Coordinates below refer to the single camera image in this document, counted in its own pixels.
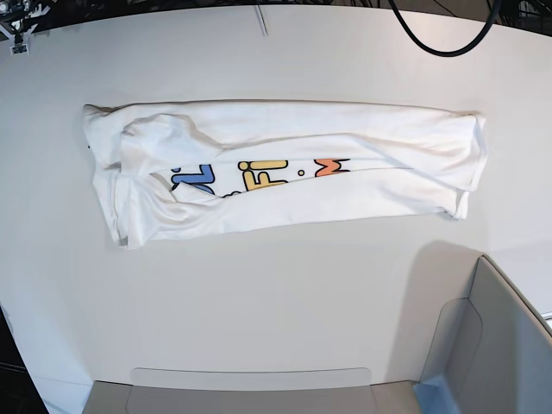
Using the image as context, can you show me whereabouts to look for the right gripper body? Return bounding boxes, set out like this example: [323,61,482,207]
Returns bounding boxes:
[1,0,52,42]

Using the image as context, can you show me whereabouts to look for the white printed t-shirt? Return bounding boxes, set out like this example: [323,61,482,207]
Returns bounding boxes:
[83,101,488,249]

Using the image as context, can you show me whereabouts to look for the grey plastic bin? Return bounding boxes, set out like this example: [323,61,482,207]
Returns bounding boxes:
[85,255,551,413]

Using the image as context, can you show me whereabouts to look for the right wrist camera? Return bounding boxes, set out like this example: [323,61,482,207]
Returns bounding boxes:
[9,34,29,56]

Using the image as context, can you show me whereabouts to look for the black hanging cable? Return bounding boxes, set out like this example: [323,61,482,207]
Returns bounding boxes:
[387,0,504,58]

